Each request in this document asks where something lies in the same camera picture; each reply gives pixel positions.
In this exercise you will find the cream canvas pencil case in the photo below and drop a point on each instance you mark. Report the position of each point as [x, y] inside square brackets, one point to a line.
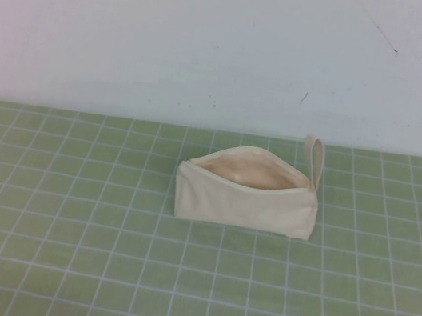
[243, 208]

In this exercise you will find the green grid cutting mat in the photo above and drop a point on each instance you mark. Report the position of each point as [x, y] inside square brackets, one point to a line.
[62, 222]

